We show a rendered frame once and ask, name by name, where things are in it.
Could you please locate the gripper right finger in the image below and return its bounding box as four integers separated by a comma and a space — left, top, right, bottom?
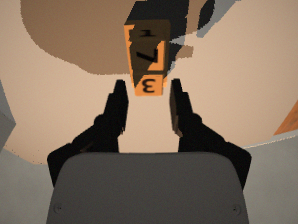
169, 78, 252, 191

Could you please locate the orange digit cube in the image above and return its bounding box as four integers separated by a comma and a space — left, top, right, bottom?
132, 70, 164, 96
128, 29, 166, 71

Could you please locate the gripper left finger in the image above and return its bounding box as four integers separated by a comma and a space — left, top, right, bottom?
47, 79, 129, 187

